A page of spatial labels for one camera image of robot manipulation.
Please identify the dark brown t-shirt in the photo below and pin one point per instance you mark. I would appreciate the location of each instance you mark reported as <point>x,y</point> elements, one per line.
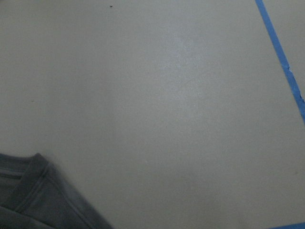
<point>34,195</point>

